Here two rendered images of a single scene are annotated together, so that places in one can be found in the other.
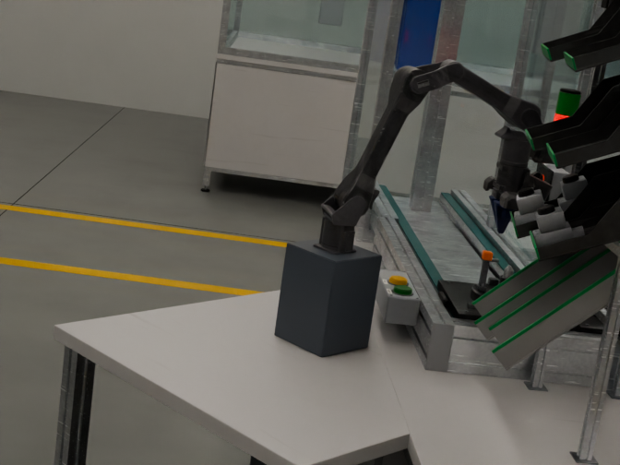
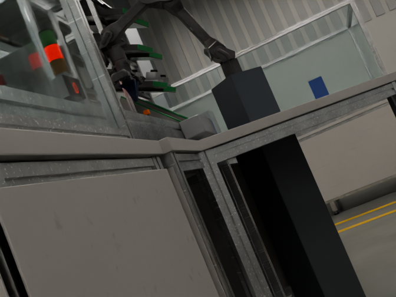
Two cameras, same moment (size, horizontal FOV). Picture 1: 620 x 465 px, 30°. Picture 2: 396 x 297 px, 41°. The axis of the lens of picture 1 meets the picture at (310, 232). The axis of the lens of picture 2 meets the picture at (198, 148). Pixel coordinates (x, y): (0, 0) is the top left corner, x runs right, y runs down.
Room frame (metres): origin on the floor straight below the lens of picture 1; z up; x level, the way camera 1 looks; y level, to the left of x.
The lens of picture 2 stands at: (4.09, 0.24, 0.72)
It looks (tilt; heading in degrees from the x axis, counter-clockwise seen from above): 5 degrees up; 196
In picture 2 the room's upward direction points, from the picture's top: 23 degrees counter-clockwise
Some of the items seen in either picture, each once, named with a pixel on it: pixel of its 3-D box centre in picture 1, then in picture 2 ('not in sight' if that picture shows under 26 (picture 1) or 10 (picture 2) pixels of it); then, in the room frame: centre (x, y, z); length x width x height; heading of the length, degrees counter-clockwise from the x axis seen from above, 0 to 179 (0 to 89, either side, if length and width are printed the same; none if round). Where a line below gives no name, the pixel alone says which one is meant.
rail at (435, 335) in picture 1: (409, 280); (168, 138); (2.63, -0.25, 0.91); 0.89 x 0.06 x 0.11; 6
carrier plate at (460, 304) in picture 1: (502, 305); not in sight; (2.37, -0.43, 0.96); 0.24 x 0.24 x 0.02; 6
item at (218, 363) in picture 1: (337, 356); (251, 137); (2.24, -0.09, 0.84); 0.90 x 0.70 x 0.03; 137
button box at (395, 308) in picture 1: (396, 295); (198, 128); (2.44, -0.21, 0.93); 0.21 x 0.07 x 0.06; 6
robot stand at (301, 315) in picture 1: (327, 295); (246, 103); (2.27, -0.05, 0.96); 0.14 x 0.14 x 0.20; 47
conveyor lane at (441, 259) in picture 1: (480, 288); not in sight; (2.67, -0.42, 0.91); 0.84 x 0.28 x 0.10; 6
